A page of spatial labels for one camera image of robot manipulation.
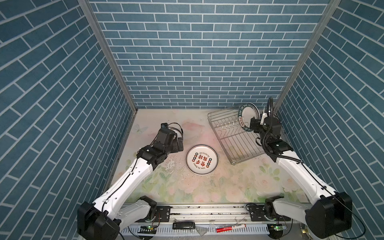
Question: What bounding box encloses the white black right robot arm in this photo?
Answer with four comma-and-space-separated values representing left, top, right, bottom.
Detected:
250, 115, 353, 240

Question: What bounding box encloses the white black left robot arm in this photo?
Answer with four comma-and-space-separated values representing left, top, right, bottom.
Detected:
77, 124, 184, 240

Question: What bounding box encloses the black rectangular device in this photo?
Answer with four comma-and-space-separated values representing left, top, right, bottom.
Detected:
172, 221, 196, 230

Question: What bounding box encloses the left green circuit board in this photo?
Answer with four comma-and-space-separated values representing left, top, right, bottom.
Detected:
138, 226, 157, 236

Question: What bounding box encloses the green circuit board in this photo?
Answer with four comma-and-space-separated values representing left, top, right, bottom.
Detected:
268, 224, 287, 235
138, 226, 157, 236

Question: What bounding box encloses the right green circuit board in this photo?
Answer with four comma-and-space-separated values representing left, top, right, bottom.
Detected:
268, 224, 287, 235

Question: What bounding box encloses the red marker pen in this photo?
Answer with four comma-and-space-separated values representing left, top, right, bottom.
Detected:
216, 224, 247, 233

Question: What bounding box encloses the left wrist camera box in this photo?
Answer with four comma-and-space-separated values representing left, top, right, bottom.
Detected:
156, 128, 177, 145

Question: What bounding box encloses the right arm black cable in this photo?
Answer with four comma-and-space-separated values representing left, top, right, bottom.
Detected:
254, 96, 367, 240

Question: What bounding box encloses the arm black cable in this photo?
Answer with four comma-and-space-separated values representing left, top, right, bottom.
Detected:
101, 121, 184, 240
254, 96, 367, 240

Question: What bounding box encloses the chrome wire dish rack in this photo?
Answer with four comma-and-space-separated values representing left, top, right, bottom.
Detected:
208, 105, 265, 165

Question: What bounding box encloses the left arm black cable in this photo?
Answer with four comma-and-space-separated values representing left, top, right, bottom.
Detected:
101, 121, 184, 240

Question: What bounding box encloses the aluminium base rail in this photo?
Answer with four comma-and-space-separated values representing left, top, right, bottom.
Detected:
121, 203, 300, 240

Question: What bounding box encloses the aluminium corner frame post right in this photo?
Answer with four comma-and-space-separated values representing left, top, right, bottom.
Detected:
274, 0, 341, 111

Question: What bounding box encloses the aluminium corner frame post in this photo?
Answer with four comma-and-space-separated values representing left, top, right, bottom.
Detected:
274, 0, 341, 111
78, 0, 138, 115

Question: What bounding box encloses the aluminium corner frame post left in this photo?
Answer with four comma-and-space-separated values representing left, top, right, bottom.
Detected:
78, 0, 138, 115

